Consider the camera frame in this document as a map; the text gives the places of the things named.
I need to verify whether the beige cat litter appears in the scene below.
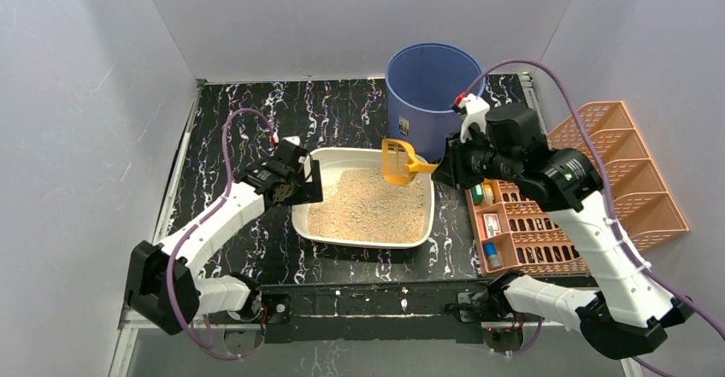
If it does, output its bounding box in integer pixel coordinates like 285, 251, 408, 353
306, 168, 427, 244

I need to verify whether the blue capped small bottle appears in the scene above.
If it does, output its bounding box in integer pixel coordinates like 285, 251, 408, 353
483, 242, 504, 271

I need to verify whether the orange plastic file organizer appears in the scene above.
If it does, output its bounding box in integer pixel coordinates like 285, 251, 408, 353
466, 102, 689, 276

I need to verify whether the red white small box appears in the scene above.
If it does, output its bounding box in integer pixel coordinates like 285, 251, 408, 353
482, 213, 502, 239

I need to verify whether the white plastic litter box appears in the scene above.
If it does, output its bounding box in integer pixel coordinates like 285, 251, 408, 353
292, 147, 435, 249

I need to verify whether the blue plastic bucket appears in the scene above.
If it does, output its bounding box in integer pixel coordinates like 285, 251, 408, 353
385, 43, 484, 163

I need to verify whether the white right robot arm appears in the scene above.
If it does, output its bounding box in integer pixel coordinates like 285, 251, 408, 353
432, 94, 693, 360

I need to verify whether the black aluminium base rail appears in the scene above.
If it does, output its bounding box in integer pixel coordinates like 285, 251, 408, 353
119, 278, 630, 358

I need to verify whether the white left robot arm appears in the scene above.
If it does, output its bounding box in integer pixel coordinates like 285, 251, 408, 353
124, 138, 323, 335

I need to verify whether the yellow slotted litter scoop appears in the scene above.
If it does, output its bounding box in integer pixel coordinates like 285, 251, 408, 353
381, 138, 438, 186

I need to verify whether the green yellow small container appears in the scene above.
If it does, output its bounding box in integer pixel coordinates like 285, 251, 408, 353
470, 183, 495, 207

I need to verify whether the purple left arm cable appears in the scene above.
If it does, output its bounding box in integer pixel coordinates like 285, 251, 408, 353
165, 108, 280, 362

